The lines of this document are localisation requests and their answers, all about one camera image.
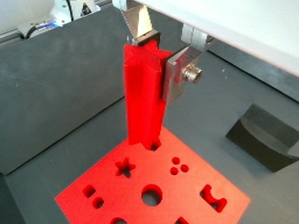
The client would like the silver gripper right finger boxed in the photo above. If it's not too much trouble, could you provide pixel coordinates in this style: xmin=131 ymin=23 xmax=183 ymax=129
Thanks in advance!
xmin=163 ymin=24 xmax=215 ymax=104

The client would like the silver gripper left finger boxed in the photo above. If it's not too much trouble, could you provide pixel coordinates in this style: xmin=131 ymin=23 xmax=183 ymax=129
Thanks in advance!
xmin=123 ymin=4 xmax=160 ymax=46

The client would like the red star-shaped peg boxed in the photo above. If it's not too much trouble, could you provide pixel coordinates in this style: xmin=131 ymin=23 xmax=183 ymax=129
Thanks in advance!
xmin=124 ymin=40 xmax=172 ymax=150

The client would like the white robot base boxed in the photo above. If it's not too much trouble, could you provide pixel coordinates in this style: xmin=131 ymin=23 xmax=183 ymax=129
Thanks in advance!
xmin=17 ymin=0 xmax=100 ymax=39

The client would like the black rectangular block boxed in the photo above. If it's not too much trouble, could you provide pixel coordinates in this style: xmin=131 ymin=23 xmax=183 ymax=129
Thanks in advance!
xmin=227 ymin=104 xmax=299 ymax=172

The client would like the red shape-sorting board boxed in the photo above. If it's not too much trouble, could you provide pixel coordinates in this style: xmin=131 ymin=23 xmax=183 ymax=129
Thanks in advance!
xmin=56 ymin=129 xmax=250 ymax=224

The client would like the aluminium frame rail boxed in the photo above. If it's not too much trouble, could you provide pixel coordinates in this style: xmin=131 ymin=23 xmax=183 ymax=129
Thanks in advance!
xmin=0 ymin=29 xmax=24 ymax=47

